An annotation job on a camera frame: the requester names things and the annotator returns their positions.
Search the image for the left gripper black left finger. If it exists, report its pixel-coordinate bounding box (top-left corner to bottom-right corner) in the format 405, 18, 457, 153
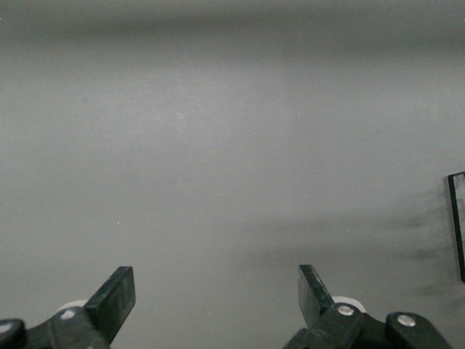
0, 266, 136, 349

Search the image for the black wire cup holder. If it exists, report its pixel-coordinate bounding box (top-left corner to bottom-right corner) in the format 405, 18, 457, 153
447, 170, 465, 284

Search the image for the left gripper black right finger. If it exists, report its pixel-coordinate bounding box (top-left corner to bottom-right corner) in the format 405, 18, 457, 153
283, 265, 451, 349

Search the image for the dark grey table mat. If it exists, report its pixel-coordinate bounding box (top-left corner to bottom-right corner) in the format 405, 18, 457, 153
0, 0, 465, 349

